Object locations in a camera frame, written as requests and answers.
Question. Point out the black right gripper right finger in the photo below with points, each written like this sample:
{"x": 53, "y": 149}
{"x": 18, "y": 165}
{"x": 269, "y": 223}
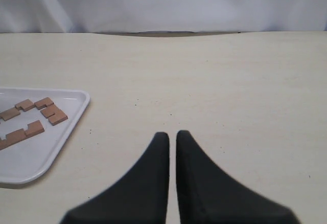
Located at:
{"x": 207, "y": 194}

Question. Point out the white rectangular plastic tray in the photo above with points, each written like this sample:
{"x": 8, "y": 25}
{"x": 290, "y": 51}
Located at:
{"x": 29, "y": 159}

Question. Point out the white backdrop curtain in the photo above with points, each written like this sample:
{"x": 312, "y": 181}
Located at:
{"x": 133, "y": 16}

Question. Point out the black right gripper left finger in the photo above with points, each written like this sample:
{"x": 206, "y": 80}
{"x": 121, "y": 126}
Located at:
{"x": 140, "y": 196}

